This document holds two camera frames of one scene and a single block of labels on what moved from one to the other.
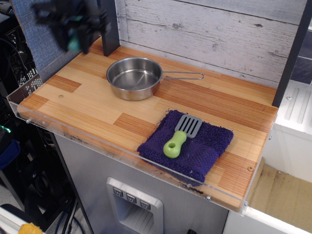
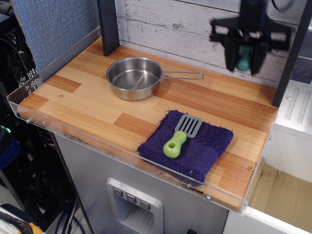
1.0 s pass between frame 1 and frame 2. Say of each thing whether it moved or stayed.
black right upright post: stayed
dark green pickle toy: moved
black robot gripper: moved
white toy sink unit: stayed
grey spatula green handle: stayed
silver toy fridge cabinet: stayed
